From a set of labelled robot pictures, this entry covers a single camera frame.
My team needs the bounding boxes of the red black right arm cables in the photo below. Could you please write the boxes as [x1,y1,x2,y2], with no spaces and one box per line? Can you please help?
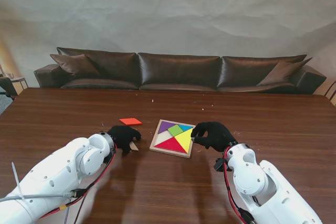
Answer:
[222,145,254,224]

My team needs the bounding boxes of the red black left arm cables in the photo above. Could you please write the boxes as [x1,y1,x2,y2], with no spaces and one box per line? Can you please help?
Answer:
[39,142,118,219]

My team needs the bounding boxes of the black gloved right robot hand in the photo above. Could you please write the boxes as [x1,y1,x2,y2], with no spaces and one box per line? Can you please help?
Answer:
[190,121,238,153]

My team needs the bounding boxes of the purple tangram triangle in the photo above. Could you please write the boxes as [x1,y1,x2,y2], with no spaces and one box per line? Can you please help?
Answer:
[157,120,177,134]

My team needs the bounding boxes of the brown leather sofa pillow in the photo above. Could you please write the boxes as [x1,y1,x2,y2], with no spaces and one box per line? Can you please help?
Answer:
[49,54,103,79]
[256,57,313,87]

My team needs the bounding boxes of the large yellow tangram triangle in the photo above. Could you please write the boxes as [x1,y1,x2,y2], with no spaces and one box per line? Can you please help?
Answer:
[175,130,193,154]

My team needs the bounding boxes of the dark brown leather sofa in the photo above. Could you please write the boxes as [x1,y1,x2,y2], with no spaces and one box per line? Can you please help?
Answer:
[33,47,327,95]

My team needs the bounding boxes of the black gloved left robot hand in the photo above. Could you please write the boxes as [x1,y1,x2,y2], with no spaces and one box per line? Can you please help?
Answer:
[107,125,142,155]

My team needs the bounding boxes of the small side table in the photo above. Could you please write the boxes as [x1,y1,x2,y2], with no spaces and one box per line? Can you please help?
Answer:
[4,73,29,96]

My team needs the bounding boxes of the green tangram square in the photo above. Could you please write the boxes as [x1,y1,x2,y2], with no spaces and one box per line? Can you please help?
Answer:
[167,124,185,137]

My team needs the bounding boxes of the orange tangram parallelogram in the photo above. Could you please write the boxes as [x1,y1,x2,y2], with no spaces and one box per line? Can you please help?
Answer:
[119,118,143,127]

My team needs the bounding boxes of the red black arm cables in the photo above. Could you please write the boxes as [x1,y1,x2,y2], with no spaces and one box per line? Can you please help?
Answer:
[222,145,254,224]
[39,142,118,219]

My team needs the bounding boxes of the large red tangram triangle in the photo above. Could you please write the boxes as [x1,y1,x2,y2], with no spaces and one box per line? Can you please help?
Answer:
[155,137,188,155]

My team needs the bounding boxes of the white cable tie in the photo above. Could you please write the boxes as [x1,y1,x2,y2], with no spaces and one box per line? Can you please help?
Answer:
[10,161,26,201]

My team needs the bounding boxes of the square wooden tangram tray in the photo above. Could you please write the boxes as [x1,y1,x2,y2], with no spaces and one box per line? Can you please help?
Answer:
[149,119,197,159]

